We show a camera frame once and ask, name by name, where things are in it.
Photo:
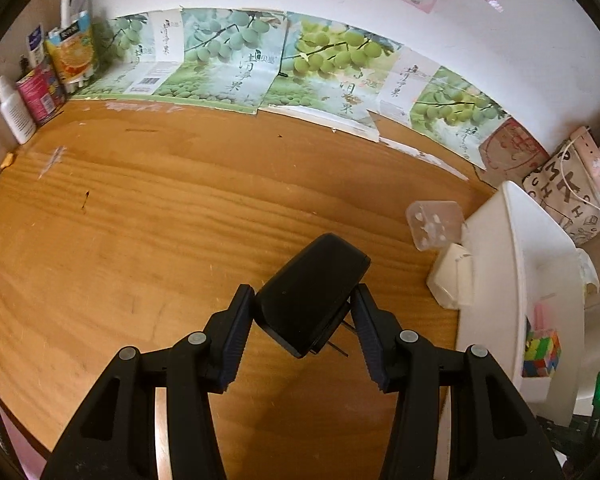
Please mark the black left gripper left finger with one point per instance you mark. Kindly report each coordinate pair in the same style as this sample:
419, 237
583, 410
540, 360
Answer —
112, 433

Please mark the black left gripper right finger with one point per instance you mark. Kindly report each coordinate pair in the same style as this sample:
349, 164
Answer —
494, 434

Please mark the multicolour puzzle cube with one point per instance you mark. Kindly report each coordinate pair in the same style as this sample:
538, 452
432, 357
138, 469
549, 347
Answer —
542, 353

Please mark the white plastic storage bin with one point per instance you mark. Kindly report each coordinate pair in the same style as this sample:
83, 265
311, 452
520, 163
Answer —
521, 257

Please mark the black power adapter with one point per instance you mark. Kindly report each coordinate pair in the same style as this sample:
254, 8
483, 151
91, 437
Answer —
305, 301

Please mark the pink hair roller clip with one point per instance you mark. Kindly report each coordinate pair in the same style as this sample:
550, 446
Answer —
543, 316

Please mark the clear small plastic box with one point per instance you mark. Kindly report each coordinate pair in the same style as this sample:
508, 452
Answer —
435, 224

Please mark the letter print fabric bag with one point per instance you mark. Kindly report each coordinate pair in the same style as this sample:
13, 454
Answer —
563, 188

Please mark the brown cardboard piece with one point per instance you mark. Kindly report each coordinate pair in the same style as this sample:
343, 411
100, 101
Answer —
510, 153

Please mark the pink power strip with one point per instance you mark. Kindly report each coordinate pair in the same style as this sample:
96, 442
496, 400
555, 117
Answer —
589, 152

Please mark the white spray bottle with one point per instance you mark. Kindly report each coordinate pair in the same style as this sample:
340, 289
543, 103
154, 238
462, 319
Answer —
15, 112

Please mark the red pen can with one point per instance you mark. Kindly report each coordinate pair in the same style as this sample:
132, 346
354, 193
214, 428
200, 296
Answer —
42, 92

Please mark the grape print cardboard sheet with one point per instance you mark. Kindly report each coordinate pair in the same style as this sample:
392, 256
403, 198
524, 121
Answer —
294, 64

